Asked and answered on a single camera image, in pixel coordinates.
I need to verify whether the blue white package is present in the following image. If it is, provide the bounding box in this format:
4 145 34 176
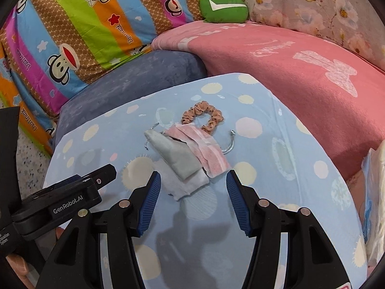
359 153 375 247

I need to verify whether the blue-grey cushion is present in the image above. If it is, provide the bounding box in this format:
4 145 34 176
52 50 208 148

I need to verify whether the pale grey cloth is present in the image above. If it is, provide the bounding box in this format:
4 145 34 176
162 163 209 202

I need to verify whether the peach scrunchie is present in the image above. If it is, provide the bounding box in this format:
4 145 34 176
182 102 225 133

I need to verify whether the person's left hand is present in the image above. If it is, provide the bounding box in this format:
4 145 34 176
5 226 64 289

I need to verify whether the green cushion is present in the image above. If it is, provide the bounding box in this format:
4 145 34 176
200 0 249 24

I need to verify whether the pink blanket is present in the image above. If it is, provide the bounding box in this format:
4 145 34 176
150 21 385 187

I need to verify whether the floral sofa cover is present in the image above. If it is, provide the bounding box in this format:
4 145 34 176
205 0 385 73

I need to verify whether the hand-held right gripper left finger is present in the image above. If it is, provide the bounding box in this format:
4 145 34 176
36 171 162 289

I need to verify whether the pink face mask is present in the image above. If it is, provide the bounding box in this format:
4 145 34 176
167 125 231 178

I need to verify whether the striped monkey print quilt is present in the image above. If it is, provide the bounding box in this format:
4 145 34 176
0 0 208 157

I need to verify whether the light blue dotted tablecloth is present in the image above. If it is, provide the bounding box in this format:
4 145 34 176
42 72 369 289

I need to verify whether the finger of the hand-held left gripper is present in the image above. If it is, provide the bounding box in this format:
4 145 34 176
72 164 117 189

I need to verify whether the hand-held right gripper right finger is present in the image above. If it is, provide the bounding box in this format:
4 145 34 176
226 170 351 289

